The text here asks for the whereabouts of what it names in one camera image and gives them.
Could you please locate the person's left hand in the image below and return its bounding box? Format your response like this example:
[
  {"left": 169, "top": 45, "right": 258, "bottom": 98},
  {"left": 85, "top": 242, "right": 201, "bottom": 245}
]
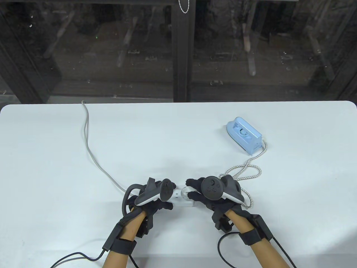
[{"left": 123, "top": 177, "right": 177, "bottom": 238}]

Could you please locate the person's right hand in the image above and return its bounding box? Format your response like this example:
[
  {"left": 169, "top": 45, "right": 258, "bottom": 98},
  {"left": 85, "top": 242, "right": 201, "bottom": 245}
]
[{"left": 185, "top": 175, "right": 246, "bottom": 231}]

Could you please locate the white power strip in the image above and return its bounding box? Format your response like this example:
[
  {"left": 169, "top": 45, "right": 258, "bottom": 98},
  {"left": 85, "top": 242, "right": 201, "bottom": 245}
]
[{"left": 170, "top": 188, "right": 196, "bottom": 208}]

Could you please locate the white braided iron cord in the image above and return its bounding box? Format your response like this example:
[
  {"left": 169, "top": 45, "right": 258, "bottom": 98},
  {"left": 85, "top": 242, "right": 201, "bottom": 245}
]
[{"left": 181, "top": 139, "right": 268, "bottom": 209}]

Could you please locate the light blue electric iron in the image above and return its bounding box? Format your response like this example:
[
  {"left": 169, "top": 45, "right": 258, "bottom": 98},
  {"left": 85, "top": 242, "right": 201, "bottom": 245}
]
[{"left": 225, "top": 117, "right": 263, "bottom": 156}]

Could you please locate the grey power strip cable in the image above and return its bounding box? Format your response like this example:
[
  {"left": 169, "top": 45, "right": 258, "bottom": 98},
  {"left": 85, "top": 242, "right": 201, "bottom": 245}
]
[{"left": 81, "top": 100, "right": 127, "bottom": 193}]

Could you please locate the person's right forearm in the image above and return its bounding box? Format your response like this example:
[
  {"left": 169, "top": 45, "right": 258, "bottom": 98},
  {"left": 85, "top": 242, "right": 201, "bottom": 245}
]
[{"left": 225, "top": 209, "right": 290, "bottom": 268}]

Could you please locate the person's left forearm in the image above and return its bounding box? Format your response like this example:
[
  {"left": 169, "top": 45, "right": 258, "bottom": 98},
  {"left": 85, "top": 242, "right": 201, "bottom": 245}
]
[{"left": 102, "top": 211, "right": 147, "bottom": 268}]

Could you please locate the grey left hand controller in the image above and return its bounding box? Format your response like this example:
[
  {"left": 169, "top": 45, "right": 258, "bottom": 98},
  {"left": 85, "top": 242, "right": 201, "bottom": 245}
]
[{"left": 122, "top": 179, "right": 177, "bottom": 217}]

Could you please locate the grey hand controller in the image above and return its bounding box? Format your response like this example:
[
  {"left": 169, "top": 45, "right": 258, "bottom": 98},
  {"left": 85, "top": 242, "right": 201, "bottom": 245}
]
[
  {"left": 201, "top": 176, "right": 243, "bottom": 204},
  {"left": 122, "top": 179, "right": 177, "bottom": 217}
]

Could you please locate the grey right hand controller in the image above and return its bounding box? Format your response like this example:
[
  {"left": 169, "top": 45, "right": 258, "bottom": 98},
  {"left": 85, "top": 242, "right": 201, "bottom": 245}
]
[{"left": 201, "top": 176, "right": 243, "bottom": 204}]

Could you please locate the black cable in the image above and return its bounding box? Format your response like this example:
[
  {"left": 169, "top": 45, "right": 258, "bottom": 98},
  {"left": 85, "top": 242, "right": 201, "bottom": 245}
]
[
  {"left": 217, "top": 232, "right": 298, "bottom": 268},
  {"left": 50, "top": 250, "right": 108, "bottom": 268}
]

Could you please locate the black right wrist strap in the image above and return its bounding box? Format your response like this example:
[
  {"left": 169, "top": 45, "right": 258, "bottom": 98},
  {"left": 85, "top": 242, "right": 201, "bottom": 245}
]
[{"left": 237, "top": 214, "right": 274, "bottom": 246}]

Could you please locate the black wrist strap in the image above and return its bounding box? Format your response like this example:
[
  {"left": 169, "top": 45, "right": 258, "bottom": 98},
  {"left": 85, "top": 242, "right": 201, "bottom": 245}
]
[
  {"left": 102, "top": 218, "right": 138, "bottom": 255},
  {"left": 237, "top": 214, "right": 274, "bottom": 246}
]

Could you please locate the black left wrist strap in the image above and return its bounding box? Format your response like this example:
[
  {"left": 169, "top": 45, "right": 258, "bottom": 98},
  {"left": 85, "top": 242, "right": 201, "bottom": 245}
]
[{"left": 102, "top": 218, "right": 138, "bottom": 255}]

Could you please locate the dark window frame post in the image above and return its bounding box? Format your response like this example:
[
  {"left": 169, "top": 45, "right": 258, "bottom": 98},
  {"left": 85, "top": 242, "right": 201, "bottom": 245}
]
[{"left": 171, "top": 0, "right": 196, "bottom": 102}]

